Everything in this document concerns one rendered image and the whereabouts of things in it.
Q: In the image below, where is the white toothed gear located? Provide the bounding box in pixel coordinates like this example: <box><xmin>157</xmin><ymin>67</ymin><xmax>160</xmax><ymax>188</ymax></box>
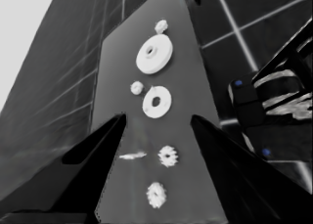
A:
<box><xmin>145</xmin><ymin>181</ymin><xmax>167</xmax><ymax>209</ymax></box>
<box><xmin>154</xmin><ymin>19</ymin><xmax>169</xmax><ymax>35</ymax></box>
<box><xmin>129</xmin><ymin>80</ymin><xmax>145</xmax><ymax>96</ymax></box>
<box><xmin>157</xmin><ymin>145</ymin><xmax>180</xmax><ymax>168</ymax></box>

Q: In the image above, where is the large thick white disc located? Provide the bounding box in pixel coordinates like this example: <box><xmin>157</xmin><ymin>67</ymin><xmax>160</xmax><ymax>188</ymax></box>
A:
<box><xmin>135</xmin><ymin>33</ymin><xmax>174</xmax><ymax>75</ymax></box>

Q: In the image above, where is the small thin T-shaped piece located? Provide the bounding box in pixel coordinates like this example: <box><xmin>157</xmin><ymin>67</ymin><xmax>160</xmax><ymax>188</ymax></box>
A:
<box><xmin>118</xmin><ymin>151</ymin><xmax>148</xmax><ymax>160</ymax></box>

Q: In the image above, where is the dark robot body block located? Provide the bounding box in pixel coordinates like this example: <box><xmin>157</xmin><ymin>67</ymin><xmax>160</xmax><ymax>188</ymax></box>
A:
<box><xmin>227</xmin><ymin>17</ymin><xmax>313</xmax><ymax>163</ymax></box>

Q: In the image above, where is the white round carrier with pins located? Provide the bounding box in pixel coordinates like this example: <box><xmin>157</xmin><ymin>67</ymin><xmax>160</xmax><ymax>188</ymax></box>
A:
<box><xmin>141</xmin><ymin>85</ymin><xmax>173</xmax><ymax>119</ymax></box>

